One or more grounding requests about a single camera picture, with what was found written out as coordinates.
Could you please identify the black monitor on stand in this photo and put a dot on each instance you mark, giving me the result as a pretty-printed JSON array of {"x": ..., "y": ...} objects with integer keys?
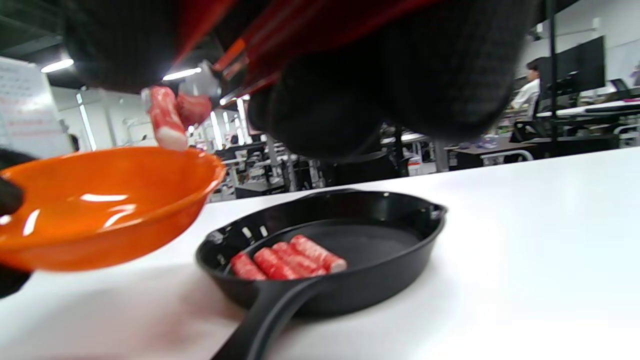
[{"x": 580, "y": 65}]

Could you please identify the person's right hand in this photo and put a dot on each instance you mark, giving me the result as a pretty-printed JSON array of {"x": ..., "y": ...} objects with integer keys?
[{"x": 425, "y": 75}]

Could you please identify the row of ceiling light strips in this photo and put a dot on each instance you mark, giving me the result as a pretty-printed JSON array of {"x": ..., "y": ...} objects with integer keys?
[{"x": 57, "y": 65}]

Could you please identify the person's left hand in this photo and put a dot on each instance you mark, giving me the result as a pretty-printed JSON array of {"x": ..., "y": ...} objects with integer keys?
[{"x": 10, "y": 197}]

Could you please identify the red steel kitchen tongs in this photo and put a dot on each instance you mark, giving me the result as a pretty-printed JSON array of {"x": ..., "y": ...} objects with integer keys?
[{"x": 280, "y": 35}]

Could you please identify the black cast iron skillet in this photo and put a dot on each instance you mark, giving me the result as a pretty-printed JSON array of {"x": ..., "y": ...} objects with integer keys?
[{"x": 380, "y": 240}]

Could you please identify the orange plastic bowl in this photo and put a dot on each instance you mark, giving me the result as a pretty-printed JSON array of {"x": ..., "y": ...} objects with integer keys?
[{"x": 100, "y": 220}]

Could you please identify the white board with red writing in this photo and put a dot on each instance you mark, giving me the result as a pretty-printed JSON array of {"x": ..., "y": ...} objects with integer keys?
[{"x": 30, "y": 110}]

